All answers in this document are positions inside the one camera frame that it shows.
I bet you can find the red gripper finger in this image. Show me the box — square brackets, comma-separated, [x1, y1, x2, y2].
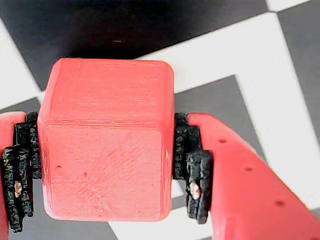
[0, 111, 43, 240]
[172, 112, 320, 240]

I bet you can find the red cube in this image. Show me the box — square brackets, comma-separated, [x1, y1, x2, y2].
[36, 57, 176, 223]

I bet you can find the black white marker checkerboard mat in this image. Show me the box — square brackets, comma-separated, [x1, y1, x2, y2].
[0, 0, 320, 240]

